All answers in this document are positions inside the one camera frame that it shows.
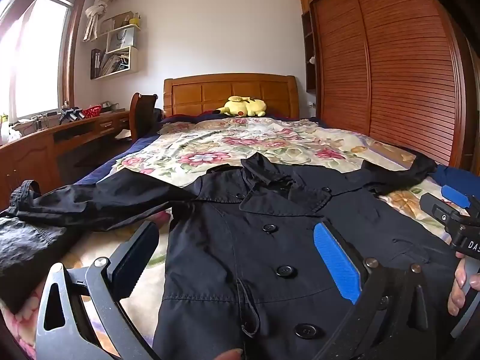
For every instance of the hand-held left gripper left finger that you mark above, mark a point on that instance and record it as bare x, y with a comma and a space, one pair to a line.
135, 258

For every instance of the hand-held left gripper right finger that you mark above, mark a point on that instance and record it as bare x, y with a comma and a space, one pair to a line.
335, 262

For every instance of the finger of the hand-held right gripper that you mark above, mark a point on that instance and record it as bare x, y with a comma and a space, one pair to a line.
438, 210
455, 196

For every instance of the black trench coat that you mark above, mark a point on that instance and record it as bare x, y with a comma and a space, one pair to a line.
262, 270

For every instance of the person's right hand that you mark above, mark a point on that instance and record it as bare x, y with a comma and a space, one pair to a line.
457, 285

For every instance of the person's left hand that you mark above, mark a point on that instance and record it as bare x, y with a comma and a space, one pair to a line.
232, 354

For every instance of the blue cloth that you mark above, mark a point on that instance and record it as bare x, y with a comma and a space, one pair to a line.
457, 178

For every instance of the dark grey garment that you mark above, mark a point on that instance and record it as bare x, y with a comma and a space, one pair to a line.
22, 247

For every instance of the floral blanket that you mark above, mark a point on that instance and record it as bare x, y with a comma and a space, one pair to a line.
225, 150

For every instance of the wooden chair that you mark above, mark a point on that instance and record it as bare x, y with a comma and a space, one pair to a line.
144, 116

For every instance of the wooden desk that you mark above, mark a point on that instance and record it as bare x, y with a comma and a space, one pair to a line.
33, 153

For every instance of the wooden louvered wardrobe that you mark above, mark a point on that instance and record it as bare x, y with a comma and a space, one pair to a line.
393, 63

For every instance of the red basket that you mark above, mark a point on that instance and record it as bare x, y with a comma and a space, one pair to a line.
92, 111

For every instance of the black hand-held device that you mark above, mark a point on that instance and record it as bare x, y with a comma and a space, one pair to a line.
71, 114

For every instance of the white plastic bag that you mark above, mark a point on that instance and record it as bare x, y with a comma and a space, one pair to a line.
9, 135

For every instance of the yellow plush toy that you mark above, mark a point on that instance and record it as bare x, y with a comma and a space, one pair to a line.
243, 107

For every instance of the wooden bed headboard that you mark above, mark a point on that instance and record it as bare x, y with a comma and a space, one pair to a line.
210, 93

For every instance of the dark wooden open shelf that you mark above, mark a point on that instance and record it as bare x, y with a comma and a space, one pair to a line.
308, 45

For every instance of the white paper bag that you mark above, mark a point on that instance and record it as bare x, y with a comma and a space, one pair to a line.
122, 39

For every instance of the wood framed window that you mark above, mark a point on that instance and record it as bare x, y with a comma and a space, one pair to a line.
33, 56

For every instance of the tied beige curtain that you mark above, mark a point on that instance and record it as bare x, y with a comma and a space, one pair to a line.
95, 11

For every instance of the cream wall shelf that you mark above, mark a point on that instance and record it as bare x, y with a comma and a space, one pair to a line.
133, 60

